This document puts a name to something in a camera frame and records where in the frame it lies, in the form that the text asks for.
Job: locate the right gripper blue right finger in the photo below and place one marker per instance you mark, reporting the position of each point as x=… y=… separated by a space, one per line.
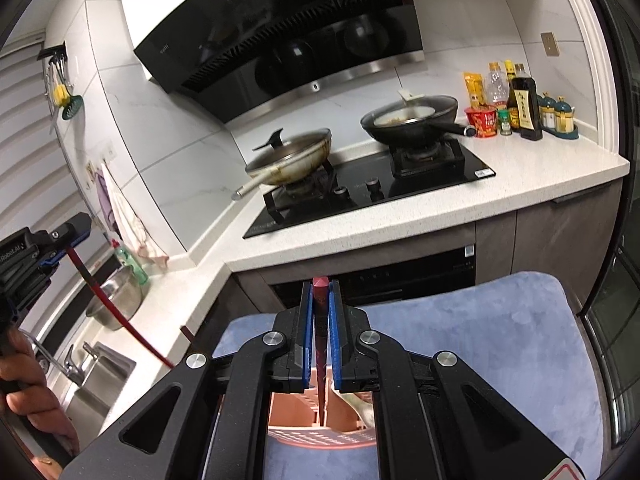
x=339 y=335

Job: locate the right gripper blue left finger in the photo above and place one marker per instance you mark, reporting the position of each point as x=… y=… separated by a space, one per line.
x=303 y=340

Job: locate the dark red chopstick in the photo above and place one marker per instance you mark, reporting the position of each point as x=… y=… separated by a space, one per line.
x=187 y=333
x=320 y=292

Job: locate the white ceramic soup spoon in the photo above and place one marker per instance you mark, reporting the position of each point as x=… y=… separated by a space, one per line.
x=362 y=408

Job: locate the person's left hand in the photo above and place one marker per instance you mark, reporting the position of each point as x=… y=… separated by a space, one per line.
x=33 y=398

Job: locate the pink plastic utensil holder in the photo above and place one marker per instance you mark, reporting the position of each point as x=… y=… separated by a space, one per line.
x=297 y=419

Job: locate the purple hanging cloth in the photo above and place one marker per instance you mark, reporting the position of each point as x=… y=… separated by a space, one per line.
x=105 y=202

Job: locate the steel mixing bowl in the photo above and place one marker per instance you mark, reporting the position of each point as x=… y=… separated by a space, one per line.
x=124 y=291

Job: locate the green dish soap bottle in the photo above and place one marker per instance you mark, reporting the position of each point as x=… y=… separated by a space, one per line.
x=128 y=260

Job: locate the black gas stove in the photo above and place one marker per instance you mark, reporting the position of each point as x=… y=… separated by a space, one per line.
x=378 y=178

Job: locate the beige wok with lid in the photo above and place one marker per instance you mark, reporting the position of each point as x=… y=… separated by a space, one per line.
x=286 y=161

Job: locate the stainless steel sink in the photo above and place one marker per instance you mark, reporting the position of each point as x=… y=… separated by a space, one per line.
x=105 y=373

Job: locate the green hanging skimmer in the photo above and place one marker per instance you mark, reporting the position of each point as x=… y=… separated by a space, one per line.
x=62 y=95

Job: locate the blue grey table mat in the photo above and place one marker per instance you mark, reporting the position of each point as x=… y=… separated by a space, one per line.
x=519 y=334

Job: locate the black wok with lid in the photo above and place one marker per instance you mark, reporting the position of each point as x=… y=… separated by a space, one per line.
x=415 y=122

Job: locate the red instant noodle cup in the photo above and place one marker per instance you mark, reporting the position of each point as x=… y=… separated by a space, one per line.
x=483 y=119

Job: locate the small green cap jar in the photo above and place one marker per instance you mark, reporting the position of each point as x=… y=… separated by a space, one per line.
x=504 y=123

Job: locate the black range hood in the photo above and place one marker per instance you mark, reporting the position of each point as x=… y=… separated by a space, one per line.
x=241 y=59

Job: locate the yellow seasoning packet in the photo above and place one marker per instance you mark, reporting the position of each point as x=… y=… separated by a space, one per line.
x=474 y=85

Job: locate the dark soy sauce bottle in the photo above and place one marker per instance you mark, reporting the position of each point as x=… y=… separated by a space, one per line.
x=525 y=95

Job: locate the clear plastic oil bottle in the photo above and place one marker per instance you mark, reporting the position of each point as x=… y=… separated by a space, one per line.
x=496 y=87

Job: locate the seasoning jar rack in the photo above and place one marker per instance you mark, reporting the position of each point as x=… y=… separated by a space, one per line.
x=557 y=117

